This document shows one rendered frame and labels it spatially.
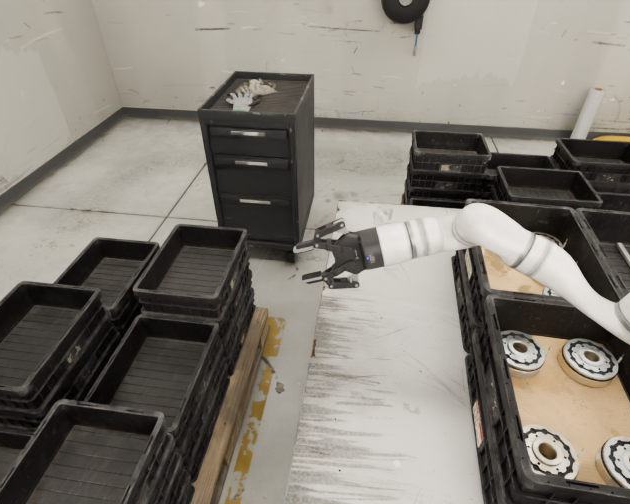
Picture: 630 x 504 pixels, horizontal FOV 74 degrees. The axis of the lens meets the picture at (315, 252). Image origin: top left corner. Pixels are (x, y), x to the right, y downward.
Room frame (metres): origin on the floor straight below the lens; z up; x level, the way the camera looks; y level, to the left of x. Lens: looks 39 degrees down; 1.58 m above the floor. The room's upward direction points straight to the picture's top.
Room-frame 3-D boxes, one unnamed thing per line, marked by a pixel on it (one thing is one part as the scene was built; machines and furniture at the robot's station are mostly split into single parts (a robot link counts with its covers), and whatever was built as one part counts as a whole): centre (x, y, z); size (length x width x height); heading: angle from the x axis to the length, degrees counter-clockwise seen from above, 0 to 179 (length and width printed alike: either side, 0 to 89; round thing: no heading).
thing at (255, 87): (2.24, 0.30, 0.88); 0.29 x 0.22 x 0.03; 172
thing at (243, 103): (2.01, 0.36, 0.88); 0.25 x 0.19 x 0.03; 172
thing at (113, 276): (1.24, 0.84, 0.31); 0.40 x 0.30 x 0.34; 172
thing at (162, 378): (0.79, 0.50, 0.31); 0.40 x 0.30 x 0.34; 172
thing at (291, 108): (2.12, 0.27, 0.45); 0.60 x 0.45 x 0.90; 172
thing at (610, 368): (0.54, -0.57, 0.86); 0.10 x 0.10 x 0.01
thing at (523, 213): (0.83, -0.56, 0.87); 0.40 x 0.30 x 0.11; 170
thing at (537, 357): (0.56, -0.43, 0.86); 0.10 x 0.10 x 0.01
